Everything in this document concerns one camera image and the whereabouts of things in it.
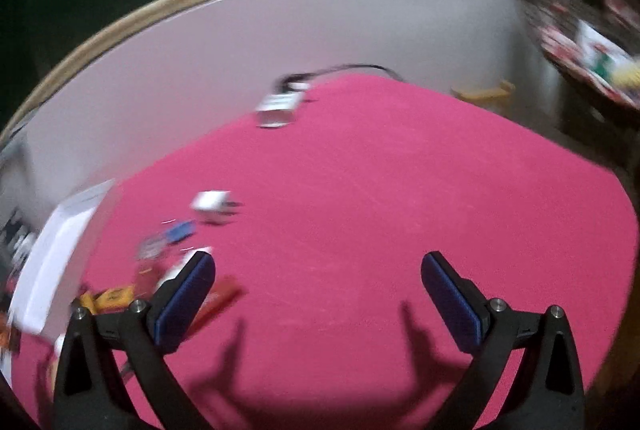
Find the red cylindrical container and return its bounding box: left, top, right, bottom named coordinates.
left=134, top=259, right=167, bottom=300

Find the long red lighter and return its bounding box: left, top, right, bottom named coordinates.
left=184, top=275, right=246, bottom=339

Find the yellow lighter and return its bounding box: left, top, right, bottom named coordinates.
left=76, top=285, right=134, bottom=315

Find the white shallow box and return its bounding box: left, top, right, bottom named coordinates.
left=10, top=180, right=118, bottom=342

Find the blue binder clip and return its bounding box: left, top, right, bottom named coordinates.
left=160, top=220, right=195, bottom=245

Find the white usb charger plug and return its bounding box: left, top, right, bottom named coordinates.
left=190, top=190, right=241, bottom=225

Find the red table cloth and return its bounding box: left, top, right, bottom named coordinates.
left=20, top=75, right=639, bottom=429

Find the white power strip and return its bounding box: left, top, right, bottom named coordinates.
left=255, top=82, right=310, bottom=128

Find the patterned red cushion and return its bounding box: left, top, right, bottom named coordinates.
left=534, top=0, right=639, bottom=109

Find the black power cable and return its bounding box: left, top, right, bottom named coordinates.
left=273, top=63, right=406, bottom=92

